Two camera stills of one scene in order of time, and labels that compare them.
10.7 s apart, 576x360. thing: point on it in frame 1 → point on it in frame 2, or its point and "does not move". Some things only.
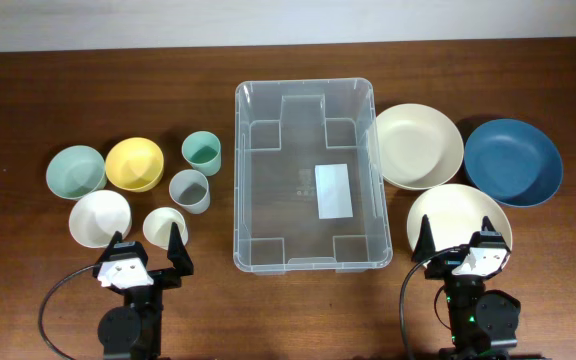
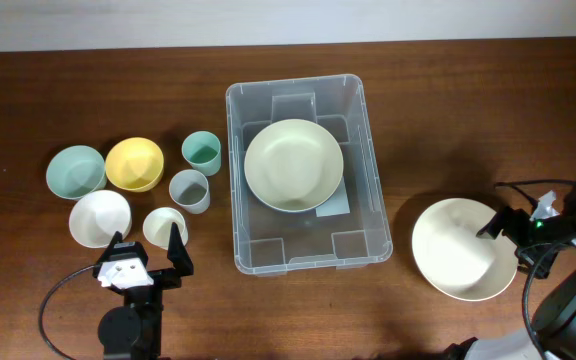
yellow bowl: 134,164 does not move
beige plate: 419,146 → 294,166
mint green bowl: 74,171 does not move
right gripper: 443,263 → 517,218
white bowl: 96,216 does not move
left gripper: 180,260 does not move
